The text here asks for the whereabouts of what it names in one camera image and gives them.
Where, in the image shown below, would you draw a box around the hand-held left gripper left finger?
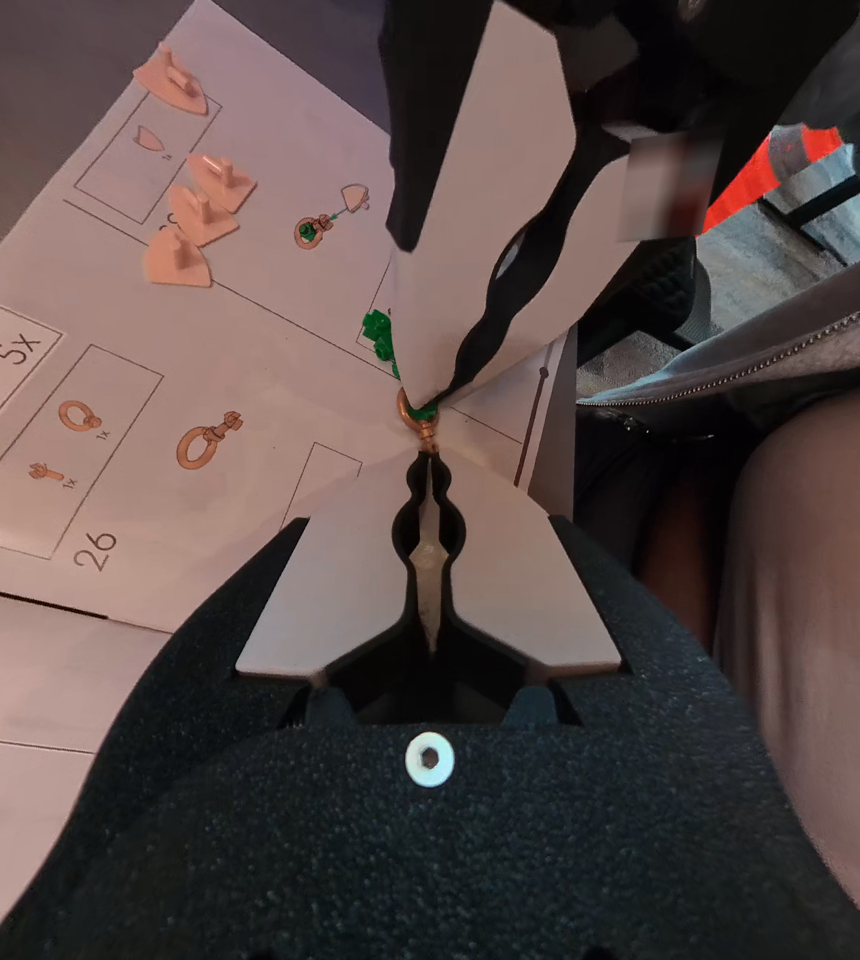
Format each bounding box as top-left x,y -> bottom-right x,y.
235,453 -> 434,687

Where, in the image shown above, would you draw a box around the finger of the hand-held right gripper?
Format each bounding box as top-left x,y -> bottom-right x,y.
433,135 -> 644,410
388,0 -> 581,410

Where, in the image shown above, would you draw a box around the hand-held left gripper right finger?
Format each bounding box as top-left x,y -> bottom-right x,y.
428,453 -> 623,680

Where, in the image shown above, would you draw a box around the gold ring toy piece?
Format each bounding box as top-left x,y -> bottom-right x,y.
397,385 -> 443,456

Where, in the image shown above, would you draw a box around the person's right forearm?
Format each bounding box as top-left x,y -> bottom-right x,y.
767,0 -> 860,185

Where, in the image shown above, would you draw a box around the grey desk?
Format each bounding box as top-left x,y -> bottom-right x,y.
0,0 -> 581,526

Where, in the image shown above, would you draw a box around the black chair armrest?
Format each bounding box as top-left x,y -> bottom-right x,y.
578,236 -> 713,354

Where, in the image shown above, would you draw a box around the person's leg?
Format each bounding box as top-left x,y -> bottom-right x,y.
636,487 -> 725,648

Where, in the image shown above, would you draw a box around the orange object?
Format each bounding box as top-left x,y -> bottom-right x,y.
703,123 -> 848,234

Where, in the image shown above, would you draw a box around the pink petal toy piece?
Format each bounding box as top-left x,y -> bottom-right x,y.
166,183 -> 240,249
142,226 -> 215,289
185,153 -> 259,214
133,42 -> 210,118

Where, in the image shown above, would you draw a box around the person's grey zip jacket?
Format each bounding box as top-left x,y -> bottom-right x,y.
576,232 -> 860,429

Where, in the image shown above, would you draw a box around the white instruction booklet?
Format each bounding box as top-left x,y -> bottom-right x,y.
0,0 -> 577,960

